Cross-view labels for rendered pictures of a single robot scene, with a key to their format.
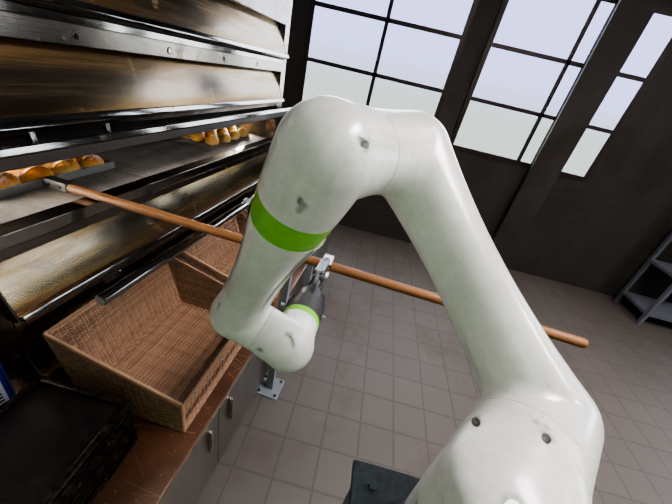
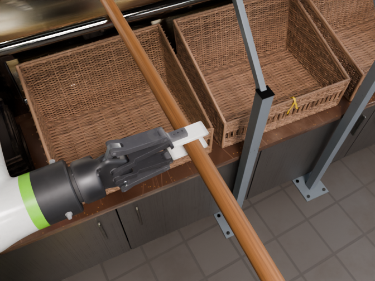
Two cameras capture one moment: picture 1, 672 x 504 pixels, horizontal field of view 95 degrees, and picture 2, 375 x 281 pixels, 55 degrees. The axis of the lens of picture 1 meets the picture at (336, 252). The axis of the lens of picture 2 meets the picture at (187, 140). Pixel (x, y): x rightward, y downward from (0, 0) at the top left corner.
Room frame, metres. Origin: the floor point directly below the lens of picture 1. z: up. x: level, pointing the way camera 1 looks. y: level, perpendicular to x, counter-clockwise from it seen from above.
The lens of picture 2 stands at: (0.62, -0.30, 1.72)
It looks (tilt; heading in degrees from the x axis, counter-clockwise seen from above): 55 degrees down; 59
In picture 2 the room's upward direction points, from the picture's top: straight up
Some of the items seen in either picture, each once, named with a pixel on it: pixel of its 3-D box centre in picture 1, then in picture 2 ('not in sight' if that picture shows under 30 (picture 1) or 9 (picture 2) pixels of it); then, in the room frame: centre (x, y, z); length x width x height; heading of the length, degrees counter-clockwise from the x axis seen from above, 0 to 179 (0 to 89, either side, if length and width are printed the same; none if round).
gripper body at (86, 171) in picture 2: (312, 294); (103, 173); (0.65, 0.03, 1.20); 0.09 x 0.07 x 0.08; 175
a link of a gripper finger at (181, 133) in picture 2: not in sight; (172, 133); (0.78, 0.02, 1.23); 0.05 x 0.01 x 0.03; 175
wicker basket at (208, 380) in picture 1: (173, 328); (117, 110); (0.84, 0.56, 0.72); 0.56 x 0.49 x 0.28; 174
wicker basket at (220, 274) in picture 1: (245, 257); (258, 63); (1.43, 0.49, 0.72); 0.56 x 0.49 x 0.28; 173
